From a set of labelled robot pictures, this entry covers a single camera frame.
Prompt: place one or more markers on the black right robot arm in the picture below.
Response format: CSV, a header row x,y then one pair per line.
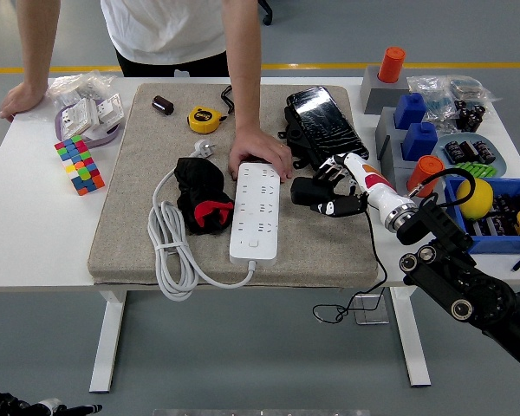
x,y
459,286

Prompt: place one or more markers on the clear bag with white parts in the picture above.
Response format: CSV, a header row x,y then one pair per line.
x,y
76,86

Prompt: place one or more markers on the grey square holder block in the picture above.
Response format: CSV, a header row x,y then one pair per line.
x,y
401,178
394,149
385,123
375,97

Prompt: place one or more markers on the person's left forearm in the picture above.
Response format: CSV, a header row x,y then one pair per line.
x,y
242,65

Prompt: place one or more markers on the person's right forearm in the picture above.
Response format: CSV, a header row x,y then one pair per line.
x,y
37,43

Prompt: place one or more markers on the black office chair base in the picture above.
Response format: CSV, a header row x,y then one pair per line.
x,y
267,17

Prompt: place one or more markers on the blue-grey round plate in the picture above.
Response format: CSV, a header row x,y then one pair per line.
x,y
440,149

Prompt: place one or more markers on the person's left hand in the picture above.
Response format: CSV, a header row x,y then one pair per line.
x,y
258,145

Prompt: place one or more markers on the yellow lemon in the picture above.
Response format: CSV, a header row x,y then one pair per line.
x,y
481,201

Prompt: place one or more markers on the clear bag with metal parts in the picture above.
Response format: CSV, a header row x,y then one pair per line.
x,y
470,89

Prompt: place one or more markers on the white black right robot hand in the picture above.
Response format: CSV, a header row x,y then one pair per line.
x,y
372,182

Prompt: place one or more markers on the person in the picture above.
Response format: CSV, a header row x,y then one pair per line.
x,y
164,30

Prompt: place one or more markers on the black glossy phone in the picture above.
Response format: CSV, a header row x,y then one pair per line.
x,y
320,117

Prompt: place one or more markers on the green ribbed parts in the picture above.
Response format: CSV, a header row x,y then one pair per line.
x,y
476,170

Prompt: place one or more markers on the clear floor plate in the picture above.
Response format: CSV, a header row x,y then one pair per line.
x,y
372,310

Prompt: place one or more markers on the dark brown small cylinder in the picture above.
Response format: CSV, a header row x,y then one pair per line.
x,y
163,105

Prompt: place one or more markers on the colourful cube puzzle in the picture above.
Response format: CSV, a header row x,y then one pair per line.
x,y
80,167

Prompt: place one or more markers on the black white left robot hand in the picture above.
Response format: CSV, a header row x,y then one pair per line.
x,y
47,408

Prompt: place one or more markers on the black and red cloth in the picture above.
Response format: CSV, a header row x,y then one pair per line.
x,y
199,186

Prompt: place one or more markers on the blue plastic bin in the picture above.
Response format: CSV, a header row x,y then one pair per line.
x,y
502,245

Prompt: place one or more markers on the black cylinders in bin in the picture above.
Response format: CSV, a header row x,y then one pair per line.
x,y
502,216

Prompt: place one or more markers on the black capacitors on plate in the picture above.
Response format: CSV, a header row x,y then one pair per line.
x,y
470,151

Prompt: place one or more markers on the white wall socket panel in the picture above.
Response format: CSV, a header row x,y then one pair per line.
x,y
78,117
110,110

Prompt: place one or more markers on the black pouch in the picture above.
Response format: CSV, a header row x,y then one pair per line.
x,y
294,138

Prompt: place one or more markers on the blue block with knob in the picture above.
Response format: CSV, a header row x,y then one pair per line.
x,y
420,141
409,110

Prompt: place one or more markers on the grey-brown fabric mat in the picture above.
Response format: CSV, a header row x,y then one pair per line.
x,y
320,251

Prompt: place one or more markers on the person's right hand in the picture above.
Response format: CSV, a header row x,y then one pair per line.
x,y
21,99

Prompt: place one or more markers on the pile of black capacitors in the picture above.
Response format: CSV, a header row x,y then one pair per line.
x,y
470,116

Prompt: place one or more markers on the white table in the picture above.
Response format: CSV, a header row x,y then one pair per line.
x,y
26,242

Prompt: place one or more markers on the clear bag with blue parts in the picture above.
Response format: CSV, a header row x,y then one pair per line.
x,y
433,99

